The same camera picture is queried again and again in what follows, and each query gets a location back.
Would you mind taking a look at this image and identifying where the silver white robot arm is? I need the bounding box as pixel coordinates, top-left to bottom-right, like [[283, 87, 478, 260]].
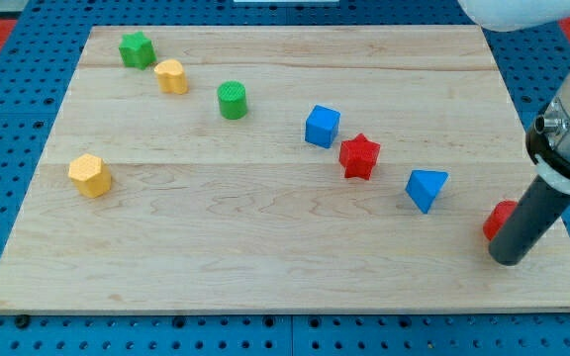
[[458, 0, 570, 195]]

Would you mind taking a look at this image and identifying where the wooden board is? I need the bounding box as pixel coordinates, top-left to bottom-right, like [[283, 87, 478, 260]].
[[0, 25, 570, 315]]

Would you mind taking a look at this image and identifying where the yellow hexagon block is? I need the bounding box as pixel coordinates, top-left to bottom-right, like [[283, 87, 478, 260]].
[[68, 153, 112, 198]]

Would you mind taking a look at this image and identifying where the blue cube block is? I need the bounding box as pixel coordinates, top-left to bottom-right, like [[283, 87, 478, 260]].
[[305, 105, 340, 148]]

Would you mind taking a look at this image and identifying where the red star block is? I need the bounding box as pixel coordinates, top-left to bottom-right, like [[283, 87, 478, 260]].
[[338, 133, 381, 180]]

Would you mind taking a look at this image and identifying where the green cylinder block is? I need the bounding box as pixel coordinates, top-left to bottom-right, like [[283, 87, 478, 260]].
[[217, 81, 248, 120]]

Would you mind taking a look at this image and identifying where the blue triangle block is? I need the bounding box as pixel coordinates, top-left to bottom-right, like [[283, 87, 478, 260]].
[[405, 170, 449, 215]]

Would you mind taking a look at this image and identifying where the yellow heart block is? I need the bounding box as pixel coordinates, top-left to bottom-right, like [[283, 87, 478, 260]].
[[153, 59, 189, 95]]

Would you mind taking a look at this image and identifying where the green star block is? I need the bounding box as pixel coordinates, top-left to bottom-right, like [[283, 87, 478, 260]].
[[119, 31, 157, 70]]

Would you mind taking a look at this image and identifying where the red round block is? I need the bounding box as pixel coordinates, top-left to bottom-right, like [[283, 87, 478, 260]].
[[482, 200, 518, 240]]

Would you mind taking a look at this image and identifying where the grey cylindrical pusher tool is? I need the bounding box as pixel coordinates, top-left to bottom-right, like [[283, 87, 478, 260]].
[[488, 176, 570, 266]]

